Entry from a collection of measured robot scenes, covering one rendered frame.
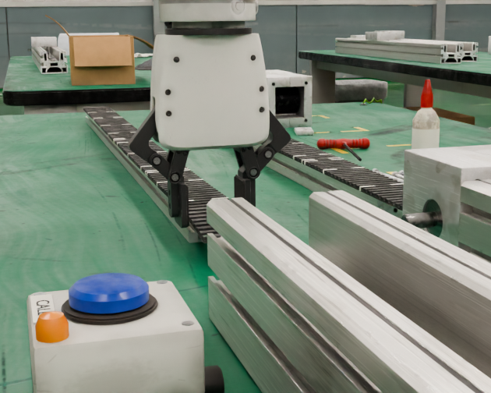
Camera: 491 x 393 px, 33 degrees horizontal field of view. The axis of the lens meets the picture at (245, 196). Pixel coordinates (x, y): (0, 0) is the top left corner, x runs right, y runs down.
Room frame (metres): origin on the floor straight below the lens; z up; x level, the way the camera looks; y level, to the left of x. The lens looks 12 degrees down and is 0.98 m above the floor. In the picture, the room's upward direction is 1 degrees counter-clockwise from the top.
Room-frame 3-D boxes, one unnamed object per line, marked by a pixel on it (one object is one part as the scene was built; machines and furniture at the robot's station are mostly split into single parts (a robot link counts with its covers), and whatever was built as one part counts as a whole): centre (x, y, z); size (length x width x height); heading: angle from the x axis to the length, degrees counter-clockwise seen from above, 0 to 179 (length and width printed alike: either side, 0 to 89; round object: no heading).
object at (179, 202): (0.71, 0.07, 0.83); 0.03 x 0.03 x 0.07; 16
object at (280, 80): (1.58, -0.06, 0.83); 0.11 x 0.10 x 0.10; 108
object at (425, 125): (1.13, -0.25, 0.84); 0.04 x 0.04 x 0.12
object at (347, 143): (1.20, -0.16, 0.79); 0.16 x 0.08 x 0.02; 2
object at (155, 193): (1.20, 0.17, 0.79); 0.96 x 0.04 x 0.03; 16
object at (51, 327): (0.35, 0.09, 0.85); 0.01 x 0.01 x 0.01
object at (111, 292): (0.39, 0.07, 0.84); 0.04 x 0.04 x 0.02
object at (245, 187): (0.73, -0.01, 0.83); 0.03 x 0.03 x 0.07; 16
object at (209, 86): (0.72, 0.03, 0.93); 0.10 x 0.07 x 0.11; 106
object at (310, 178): (1.25, -0.01, 0.79); 0.96 x 0.04 x 0.03; 16
